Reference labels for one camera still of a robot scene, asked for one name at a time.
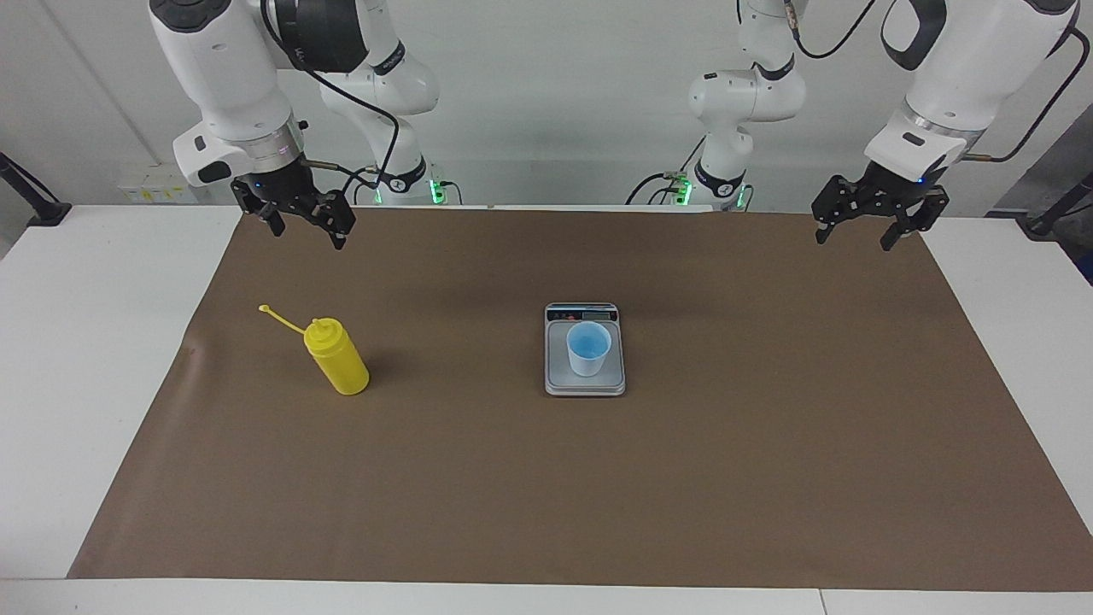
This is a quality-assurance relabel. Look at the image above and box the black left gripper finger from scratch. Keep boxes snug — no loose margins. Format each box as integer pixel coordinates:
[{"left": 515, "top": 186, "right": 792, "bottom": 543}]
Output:
[
  {"left": 880, "top": 192, "right": 950, "bottom": 252},
  {"left": 811, "top": 175, "right": 855, "bottom": 246}
]

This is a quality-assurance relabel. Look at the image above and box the yellow squeeze seasoning bottle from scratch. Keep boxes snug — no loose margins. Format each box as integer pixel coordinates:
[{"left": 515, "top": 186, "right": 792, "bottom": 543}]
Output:
[{"left": 259, "top": 305, "right": 371, "bottom": 396}]

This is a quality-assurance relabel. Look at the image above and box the light blue plastic cup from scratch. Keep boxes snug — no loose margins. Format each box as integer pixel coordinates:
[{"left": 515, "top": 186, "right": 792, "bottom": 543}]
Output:
[{"left": 566, "top": 322, "right": 613, "bottom": 378}]

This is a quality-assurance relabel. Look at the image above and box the silver digital kitchen scale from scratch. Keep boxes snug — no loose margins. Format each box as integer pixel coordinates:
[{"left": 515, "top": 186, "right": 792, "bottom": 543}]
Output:
[{"left": 544, "top": 302, "right": 627, "bottom": 397}]

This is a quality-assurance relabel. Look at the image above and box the black clamp stand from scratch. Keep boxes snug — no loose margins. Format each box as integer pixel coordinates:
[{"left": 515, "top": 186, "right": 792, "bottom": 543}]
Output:
[
  {"left": 1016, "top": 171, "right": 1093, "bottom": 237},
  {"left": 0, "top": 152, "right": 72, "bottom": 227}
]

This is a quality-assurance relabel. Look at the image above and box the brown table mat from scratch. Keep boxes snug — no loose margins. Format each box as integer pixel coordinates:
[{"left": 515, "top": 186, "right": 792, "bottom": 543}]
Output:
[{"left": 67, "top": 205, "right": 1093, "bottom": 592}]

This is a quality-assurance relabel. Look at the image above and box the black base power cable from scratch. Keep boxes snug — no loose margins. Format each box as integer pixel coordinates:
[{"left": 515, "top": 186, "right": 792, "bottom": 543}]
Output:
[
  {"left": 625, "top": 137, "right": 705, "bottom": 206},
  {"left": 342, "top": 167, "right": 381, "bottom": 206}
]

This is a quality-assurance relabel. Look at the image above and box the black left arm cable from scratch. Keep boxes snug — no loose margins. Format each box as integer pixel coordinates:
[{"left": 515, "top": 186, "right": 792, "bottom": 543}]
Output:
[{"left": 779, "top": 0, "right": 1093, "bottom": 163}]

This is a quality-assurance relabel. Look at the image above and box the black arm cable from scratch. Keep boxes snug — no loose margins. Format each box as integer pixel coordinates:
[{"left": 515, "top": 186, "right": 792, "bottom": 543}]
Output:
[
  {"left": 260, "top": 0, "right": 400, "bottom": 202},
  {"left": 779, "top": 0, "right": 1093, "bottom": 163}
]

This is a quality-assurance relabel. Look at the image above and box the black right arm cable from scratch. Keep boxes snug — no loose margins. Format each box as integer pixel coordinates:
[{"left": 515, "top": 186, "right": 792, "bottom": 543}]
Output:
[{"left": 260, "top": 0, "right": 400, "bottom": 202}]

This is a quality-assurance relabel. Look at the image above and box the white wall socket box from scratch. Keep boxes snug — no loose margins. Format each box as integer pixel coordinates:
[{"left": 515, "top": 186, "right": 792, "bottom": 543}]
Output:
[{"left": 118, "top": 165, "right": 199, "bottom": 204}]

